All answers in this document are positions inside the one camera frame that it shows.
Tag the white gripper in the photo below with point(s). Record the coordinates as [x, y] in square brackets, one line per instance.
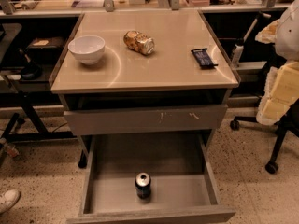
[289, 36]

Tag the blue pepsi can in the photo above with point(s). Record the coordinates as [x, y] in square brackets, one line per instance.
[142, 185]

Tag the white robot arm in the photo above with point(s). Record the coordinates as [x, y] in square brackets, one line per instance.
[287, 42]

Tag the grey top drawer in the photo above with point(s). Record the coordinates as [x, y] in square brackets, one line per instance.
[145, 119]

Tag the open grey middle drawer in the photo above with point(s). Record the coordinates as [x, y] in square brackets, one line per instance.
[183, 186]

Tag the crushed gold can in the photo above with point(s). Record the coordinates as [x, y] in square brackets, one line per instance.
[139, 42]

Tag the grey drawer cabinet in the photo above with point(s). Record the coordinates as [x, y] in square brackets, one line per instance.
[123, 78]

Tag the dark blue snack bar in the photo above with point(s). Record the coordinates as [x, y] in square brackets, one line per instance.
[203, 59]

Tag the white ceramic bowl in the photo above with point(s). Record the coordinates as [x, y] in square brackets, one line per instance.
[87, 49]

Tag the white sneaker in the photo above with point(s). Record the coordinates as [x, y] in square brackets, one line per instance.
[8, 199]

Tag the white handled tool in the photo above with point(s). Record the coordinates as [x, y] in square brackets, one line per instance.
[239, 45]

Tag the black desk frame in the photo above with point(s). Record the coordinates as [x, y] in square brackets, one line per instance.
[9, 32]

